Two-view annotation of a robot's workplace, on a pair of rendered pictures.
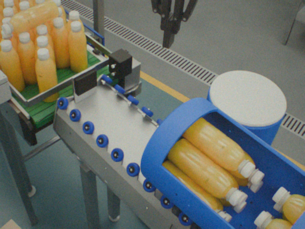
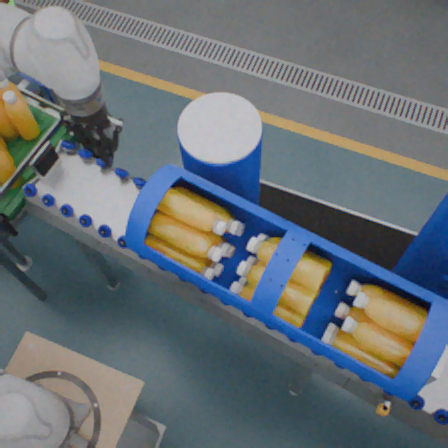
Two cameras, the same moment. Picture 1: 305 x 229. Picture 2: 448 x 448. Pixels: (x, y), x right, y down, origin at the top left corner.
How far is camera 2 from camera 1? 0.67 m
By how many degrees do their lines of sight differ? 19
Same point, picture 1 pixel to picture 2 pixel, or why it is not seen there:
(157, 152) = (136, 235)
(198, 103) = (160, 177)
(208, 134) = (177, 205)
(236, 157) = (206, 221)
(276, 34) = not seen: outside the picture
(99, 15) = not seen: hidden behind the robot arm
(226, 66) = (214, 21)
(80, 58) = (28, 127)
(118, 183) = (115, 254)
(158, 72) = (130, 58)
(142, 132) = (123, 195)
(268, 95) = (240, 118)
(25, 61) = not seen: outside the picture
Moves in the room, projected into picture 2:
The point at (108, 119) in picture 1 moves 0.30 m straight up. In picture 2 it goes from (84, 191) to (58, 143)
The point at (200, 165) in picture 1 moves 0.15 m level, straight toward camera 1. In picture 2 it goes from (177, 235) to (174, 287)
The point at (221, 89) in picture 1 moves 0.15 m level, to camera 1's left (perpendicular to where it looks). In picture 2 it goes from (190, 127) to (145, 136)
